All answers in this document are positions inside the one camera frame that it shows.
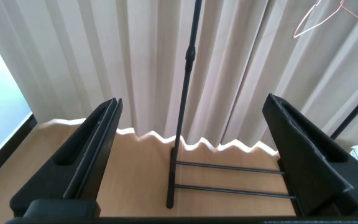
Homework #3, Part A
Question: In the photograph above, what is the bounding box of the black clothes rack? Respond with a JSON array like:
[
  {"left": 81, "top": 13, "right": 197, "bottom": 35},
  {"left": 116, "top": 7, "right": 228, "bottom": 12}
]
[{"left": 165, "top": 0, "right": 358, "bottom": 217}]

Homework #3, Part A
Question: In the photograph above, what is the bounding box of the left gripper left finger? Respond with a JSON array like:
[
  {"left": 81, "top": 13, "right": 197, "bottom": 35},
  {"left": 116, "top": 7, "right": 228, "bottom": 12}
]
[{"left": 9, "top": 98, "right": 124, "bottom": 218}]

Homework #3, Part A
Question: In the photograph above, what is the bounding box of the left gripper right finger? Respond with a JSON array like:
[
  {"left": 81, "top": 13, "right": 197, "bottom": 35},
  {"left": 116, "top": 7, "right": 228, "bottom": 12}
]
[{"left": 262, "top": 93, "right": 358, "bottom": 218}]

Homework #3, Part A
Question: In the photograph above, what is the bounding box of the beige curtain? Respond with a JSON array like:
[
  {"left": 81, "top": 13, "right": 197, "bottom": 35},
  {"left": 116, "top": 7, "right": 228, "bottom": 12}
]
[{"left": 0, "top": 0, "right": 358, "bottom": 156}]

